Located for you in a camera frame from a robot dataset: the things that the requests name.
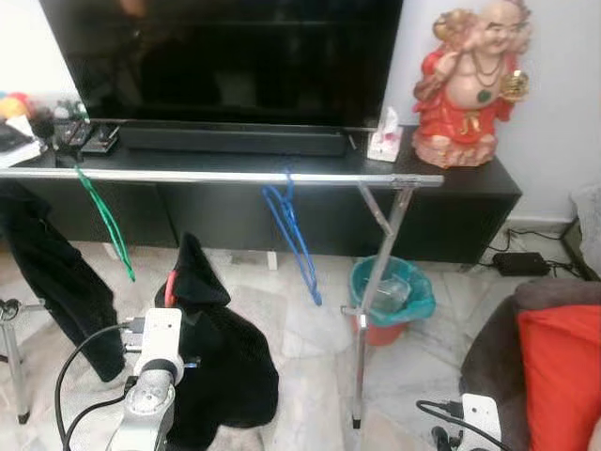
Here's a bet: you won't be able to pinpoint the plain black shirt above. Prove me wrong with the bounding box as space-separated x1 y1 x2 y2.
155 233 280 450

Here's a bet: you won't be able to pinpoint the green plastic hanger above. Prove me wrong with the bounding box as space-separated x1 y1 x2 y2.
73 166 137 283

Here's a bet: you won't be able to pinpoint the blue plastic hanger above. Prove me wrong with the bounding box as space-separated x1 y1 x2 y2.
261 171 323 306

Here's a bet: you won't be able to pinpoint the white lace cloth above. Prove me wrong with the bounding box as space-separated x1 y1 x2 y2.
573 183 601 278

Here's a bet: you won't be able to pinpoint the black power adapter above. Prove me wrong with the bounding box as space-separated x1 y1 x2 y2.
493 252 550 278

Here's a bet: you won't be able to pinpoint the red sofa cushion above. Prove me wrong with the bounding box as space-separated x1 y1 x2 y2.
516 303 601 451

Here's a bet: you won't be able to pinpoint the dark brown sofa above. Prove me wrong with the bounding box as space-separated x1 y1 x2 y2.
460 277 601 451

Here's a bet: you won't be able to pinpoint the red laughing Buddha statue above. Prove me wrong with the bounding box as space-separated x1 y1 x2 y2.
411 0 532 170

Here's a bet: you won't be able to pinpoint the orange bin with teal bag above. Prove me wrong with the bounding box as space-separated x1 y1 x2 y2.
349 256 437 347

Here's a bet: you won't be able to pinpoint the white pink tissue box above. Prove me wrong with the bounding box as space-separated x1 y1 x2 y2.
366 106 405 163

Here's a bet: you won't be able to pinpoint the black television console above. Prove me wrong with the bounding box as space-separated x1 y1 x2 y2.
0 117 522 266

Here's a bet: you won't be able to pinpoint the black soundbar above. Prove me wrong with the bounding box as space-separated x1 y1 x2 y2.
117 125 350 158

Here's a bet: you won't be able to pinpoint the steel clothes rack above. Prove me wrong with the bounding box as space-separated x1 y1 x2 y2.
0 167 445 428

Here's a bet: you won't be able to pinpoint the black flat television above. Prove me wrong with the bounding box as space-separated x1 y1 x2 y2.
39 0 405 130

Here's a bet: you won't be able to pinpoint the black box red display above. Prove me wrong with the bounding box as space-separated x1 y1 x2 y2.
83 127 120 156

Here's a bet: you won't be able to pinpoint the black remote control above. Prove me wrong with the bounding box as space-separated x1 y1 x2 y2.
58 117 93 151

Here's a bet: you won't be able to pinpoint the black shirt with green logo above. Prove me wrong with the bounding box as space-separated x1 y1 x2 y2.
0 180 128 381

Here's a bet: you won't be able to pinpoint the white paper sheets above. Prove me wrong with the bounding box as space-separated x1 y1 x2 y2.
0 122 43 168

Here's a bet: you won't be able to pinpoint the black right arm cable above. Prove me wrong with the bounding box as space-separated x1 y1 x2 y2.
416 399 466 438

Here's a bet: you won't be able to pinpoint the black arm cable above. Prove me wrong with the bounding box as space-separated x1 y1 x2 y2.
54 324 142 451
416 399 466 438

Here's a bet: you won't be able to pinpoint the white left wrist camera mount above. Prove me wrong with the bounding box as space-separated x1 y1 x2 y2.
134 308 184 381

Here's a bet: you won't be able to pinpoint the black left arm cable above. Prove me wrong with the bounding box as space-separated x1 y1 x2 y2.
54 324 142 451

